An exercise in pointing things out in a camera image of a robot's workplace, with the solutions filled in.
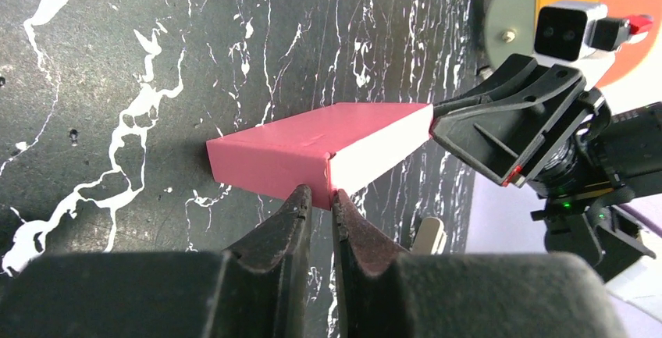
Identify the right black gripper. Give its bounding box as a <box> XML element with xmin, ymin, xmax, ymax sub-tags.
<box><xmin>430</xmin><ymin>54</ymin><xmax>661</xmax><ymax>282</ymax></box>

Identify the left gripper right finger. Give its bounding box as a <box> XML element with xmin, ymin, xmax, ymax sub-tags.
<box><xmin>332</xmin><ymin>190</ymin><xmax>627</xmax><ymax>337</ymax></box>

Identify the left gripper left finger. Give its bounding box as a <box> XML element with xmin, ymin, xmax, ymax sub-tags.
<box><xmin>1</xmin><ymin>185</ymin><xmax>311</xmax><ymax>337</ymax></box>

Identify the pink paper box sheet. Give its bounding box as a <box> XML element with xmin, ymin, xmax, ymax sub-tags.
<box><xmin>206</xmin><ymin>102</ymin><xmax>433</xmax><ymax>210</ymax></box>

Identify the small white plastic clip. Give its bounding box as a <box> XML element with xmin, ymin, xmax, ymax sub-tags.
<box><xmin>411</xmin><ymin>217</ymin><xmax>447</xmax><ymax>255</ymax></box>

